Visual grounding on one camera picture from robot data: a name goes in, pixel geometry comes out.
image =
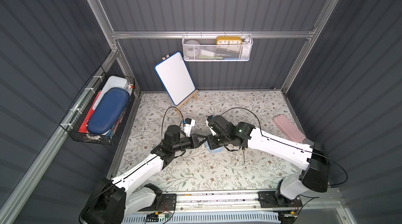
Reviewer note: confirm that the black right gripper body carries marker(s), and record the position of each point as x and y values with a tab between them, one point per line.
212	141

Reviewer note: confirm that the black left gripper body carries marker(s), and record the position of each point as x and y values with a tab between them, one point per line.
194	141

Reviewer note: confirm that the light blue alarm clock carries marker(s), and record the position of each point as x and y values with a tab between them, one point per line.
216	150

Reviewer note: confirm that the black yellow screwdriver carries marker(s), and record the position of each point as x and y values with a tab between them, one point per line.
244	154

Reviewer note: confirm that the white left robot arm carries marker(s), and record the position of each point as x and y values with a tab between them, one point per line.
114	199

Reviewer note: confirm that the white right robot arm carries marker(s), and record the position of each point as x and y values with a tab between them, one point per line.
310	160

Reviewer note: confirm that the yellow alarm clock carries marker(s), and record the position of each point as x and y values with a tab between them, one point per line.
228	40

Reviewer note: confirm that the pink rectangular case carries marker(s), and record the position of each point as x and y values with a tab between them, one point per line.
290	130

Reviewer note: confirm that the blue framed whiteboard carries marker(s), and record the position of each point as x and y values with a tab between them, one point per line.
175	78

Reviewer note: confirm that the navy blue oval case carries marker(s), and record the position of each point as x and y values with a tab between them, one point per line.
108	111

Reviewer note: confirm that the grey tape roll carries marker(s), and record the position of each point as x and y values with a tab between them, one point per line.
191	49

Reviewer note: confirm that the white plastic tray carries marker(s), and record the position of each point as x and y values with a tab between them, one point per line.
112	82

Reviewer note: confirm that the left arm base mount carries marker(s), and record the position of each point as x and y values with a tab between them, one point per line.
162	202

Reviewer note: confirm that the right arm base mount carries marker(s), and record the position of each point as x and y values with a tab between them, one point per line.
268	199

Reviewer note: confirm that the white wire wall basket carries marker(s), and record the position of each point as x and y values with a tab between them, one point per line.
212	52

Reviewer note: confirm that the black wire side basket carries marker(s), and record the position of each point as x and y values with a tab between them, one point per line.
76	119

